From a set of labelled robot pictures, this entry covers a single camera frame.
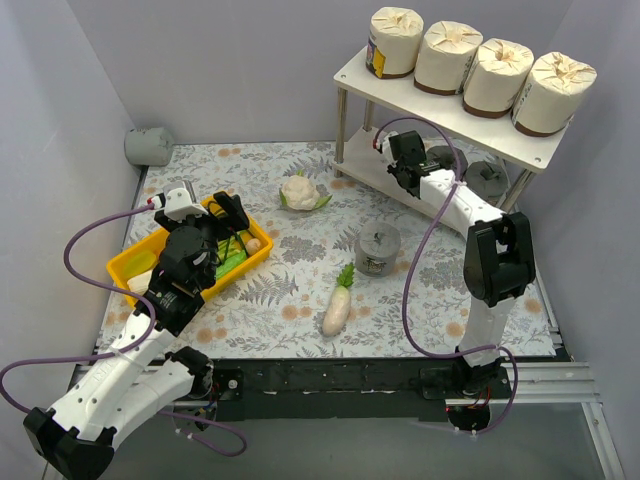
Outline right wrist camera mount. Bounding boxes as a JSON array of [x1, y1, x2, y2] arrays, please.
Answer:
[[373, 131, 398, 163]]

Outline grey roll with logo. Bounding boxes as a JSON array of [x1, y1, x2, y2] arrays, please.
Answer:
[[355, 221, 401, 277]]

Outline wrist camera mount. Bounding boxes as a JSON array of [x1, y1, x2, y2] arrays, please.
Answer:
[[148, 180, 207, 222], [373, 131, 398, 163]]

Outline white two-tier shelf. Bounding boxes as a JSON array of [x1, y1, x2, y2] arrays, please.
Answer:
[[333, 49, 565, 217]]

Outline green vegetable in tray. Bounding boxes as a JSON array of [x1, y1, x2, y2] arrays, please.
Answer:
[[216, 250, 248, 280]]

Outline cream roll with cartoon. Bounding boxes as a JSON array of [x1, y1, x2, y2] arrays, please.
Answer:
[[463, 38, 534, 119]]

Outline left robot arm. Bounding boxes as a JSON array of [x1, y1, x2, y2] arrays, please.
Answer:
[[23, 186, 250, 479]]

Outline white cauliflower with leaves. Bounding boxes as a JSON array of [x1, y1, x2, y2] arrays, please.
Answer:
[[279, 171, 332, 211]]

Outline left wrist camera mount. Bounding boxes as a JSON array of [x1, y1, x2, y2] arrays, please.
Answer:
[[148, 180, 207, 222]]

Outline white daikon radish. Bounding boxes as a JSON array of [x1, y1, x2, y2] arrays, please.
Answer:
[[322, 263, 355, 337]]

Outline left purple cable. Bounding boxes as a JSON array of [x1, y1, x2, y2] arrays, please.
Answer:
[[0, 199, 249, 457]]

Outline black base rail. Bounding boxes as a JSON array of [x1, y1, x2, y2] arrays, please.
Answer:
[[64, 354, 551, 426]]

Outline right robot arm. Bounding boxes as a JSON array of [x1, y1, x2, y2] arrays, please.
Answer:
[[373, 131, 536, 398]]

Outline cream roll with label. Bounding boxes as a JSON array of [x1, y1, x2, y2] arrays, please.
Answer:
[[414, 21, 483, 96]]

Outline yellow plastic tray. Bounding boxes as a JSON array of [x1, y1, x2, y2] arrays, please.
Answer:
[[107, 196, 273, 301]]

